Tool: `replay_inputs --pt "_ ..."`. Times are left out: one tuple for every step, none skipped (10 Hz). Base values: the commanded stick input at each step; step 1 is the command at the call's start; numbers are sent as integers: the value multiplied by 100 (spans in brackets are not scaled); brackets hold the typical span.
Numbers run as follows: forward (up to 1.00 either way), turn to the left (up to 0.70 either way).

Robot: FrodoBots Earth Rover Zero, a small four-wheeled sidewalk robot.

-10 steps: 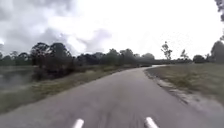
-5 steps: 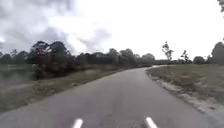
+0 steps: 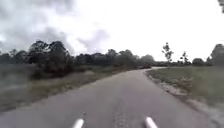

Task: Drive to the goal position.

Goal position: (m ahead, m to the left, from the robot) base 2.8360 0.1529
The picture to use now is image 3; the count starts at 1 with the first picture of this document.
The pale gravel road edge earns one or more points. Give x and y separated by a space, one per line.
186 97

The row of dark trees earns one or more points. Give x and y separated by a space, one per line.
53 58

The robot's own part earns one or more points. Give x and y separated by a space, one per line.
150 122
78 123

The open grass field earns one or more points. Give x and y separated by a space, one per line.
196 81

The group of dark trees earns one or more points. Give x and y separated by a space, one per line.
216 56

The grass verge with bushes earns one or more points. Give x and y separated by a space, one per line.
40 85

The small thin tree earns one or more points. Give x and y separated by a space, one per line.
184 57

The thin tall tree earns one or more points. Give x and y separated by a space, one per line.
167 52

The grey asphalt road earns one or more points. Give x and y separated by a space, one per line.
120 96

